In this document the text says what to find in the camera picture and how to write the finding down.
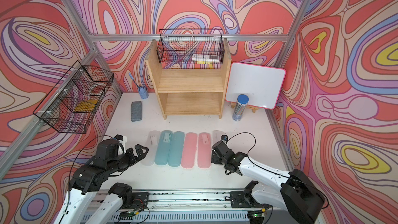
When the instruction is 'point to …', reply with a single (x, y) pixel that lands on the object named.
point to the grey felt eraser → (136, 111)
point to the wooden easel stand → (252, 108)
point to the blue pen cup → (143, 90)
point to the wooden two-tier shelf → (189, 91)
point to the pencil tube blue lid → (240, 106)
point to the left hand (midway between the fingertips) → (144, 153)
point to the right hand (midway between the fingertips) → (219, 159)
